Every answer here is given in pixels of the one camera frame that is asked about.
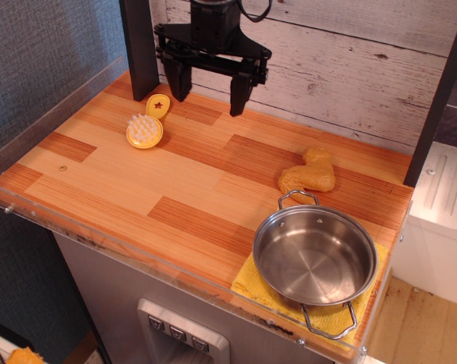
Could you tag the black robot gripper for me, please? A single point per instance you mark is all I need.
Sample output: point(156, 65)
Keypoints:
point(213, 41)

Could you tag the yellow plastic chicken wing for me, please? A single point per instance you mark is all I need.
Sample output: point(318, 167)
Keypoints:
point(316, 174)

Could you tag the stainless steel pot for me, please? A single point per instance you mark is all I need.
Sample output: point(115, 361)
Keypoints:
point(312, 255)

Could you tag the yellow scrub brush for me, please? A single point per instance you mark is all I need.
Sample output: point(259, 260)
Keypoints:
point(144, 131)

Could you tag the yellow cloth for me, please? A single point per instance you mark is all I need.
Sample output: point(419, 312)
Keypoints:
point(333, 320)

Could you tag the grey toy fridge cabinet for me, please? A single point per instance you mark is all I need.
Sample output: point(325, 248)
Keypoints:
point(112, 288)

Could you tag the clear acrylic table guard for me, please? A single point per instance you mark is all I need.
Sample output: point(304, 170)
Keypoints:
point(187, 210)

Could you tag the silver dispenser panel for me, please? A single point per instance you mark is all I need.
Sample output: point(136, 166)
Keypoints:
point(173, 338)

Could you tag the white cabinet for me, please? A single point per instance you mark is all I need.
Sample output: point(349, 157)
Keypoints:
point(425, 255)

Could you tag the orange object bottom left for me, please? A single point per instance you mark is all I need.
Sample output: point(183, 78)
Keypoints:
point(24, 356)

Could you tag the dark left post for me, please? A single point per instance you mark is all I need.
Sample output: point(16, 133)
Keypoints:
point(140, 46)

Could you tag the dark post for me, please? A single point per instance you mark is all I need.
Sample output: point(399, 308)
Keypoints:
point(140, 46)
point(437, 108)

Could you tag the dark right post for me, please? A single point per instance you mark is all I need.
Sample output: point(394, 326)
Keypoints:
point(437, 108)

